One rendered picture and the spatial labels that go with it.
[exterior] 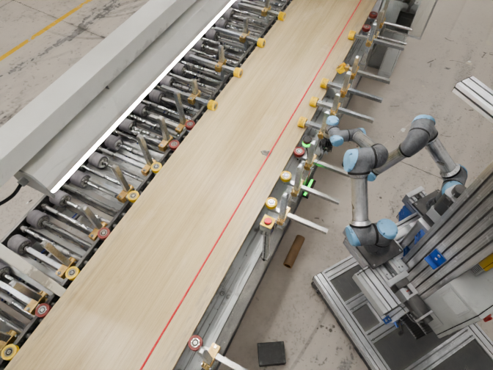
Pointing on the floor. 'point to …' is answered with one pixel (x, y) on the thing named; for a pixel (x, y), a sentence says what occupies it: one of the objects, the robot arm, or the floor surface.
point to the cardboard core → (293, 251)
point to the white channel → (78, 100)
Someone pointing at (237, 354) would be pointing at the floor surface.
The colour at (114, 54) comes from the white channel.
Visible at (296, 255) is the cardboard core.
